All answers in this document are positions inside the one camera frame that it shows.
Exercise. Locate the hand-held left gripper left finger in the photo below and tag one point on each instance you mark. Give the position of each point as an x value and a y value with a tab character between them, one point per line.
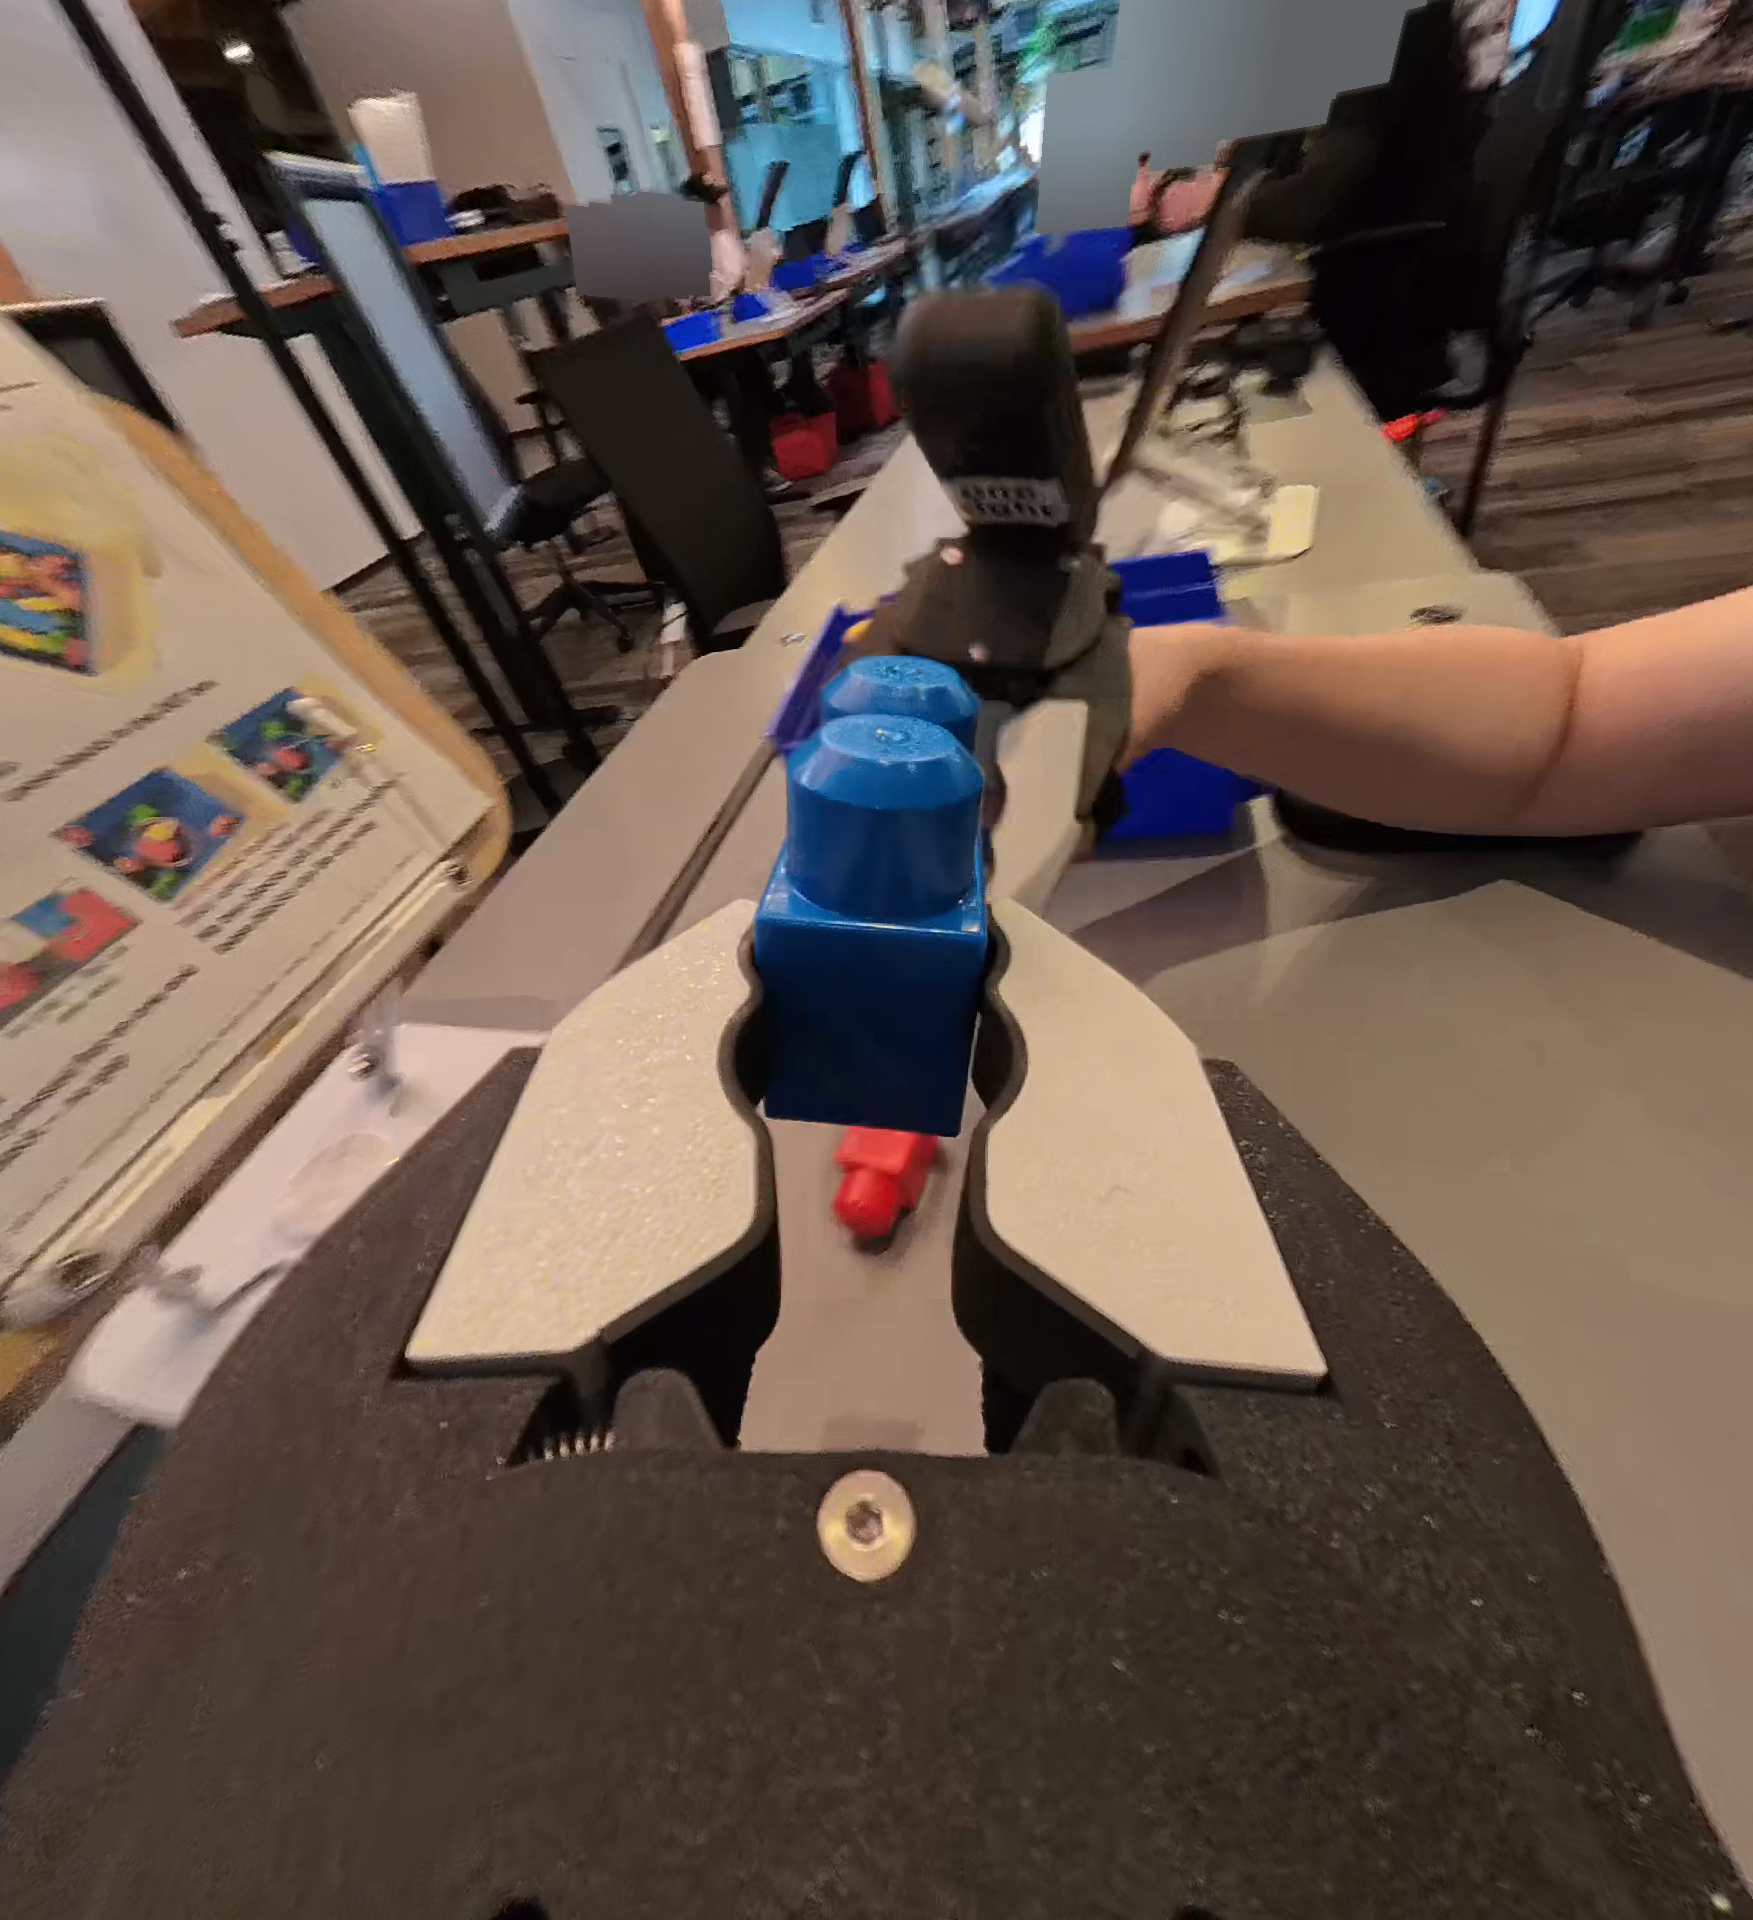
607	1185

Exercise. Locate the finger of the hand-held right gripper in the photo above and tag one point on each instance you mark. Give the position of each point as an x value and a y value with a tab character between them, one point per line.
1042	795

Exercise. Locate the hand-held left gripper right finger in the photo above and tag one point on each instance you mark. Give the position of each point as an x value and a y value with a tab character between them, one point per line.
1140	1185

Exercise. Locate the blue plastic bin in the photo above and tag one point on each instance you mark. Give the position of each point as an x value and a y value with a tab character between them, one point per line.
1177	795

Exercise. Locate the red one-stud block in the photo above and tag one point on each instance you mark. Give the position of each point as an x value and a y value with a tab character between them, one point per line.
883	1178

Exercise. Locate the blue two-stud block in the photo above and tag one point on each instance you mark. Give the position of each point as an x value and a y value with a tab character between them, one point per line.
870	1020

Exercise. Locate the person's right forearm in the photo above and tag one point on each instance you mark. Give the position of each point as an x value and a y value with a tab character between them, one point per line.
1415	720

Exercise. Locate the red bag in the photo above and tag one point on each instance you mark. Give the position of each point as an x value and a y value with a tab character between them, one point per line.
866	398
806	443

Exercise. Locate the row of office desks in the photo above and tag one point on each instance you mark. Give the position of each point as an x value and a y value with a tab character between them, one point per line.
757	315

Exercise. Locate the black high-back office chair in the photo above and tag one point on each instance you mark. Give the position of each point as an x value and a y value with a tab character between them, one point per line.
668	450

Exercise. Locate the white stand base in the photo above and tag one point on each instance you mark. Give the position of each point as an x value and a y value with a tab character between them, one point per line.
261	1201

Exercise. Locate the black armrest pad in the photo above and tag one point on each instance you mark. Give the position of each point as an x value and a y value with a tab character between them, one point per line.
1415	833

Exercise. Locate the black swivel chair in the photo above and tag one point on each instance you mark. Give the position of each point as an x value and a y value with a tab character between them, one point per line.
577	495

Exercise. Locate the wooden display board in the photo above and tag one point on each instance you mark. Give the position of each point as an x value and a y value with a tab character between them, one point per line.
412	691

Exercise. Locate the black screen easel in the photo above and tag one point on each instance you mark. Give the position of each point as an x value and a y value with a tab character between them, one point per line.
488	645

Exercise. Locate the framed grey screen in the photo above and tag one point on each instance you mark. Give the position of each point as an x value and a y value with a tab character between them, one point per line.
398	345

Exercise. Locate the blue storage bin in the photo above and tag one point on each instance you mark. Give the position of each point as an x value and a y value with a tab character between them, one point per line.
406	211

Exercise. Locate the instruction poster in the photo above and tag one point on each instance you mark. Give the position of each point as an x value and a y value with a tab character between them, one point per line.
140	751

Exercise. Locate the wooden top black desk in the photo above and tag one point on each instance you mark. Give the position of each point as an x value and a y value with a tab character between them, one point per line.
368	271

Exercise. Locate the metal poster bracket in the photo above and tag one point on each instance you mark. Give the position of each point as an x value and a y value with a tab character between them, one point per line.
375	1050

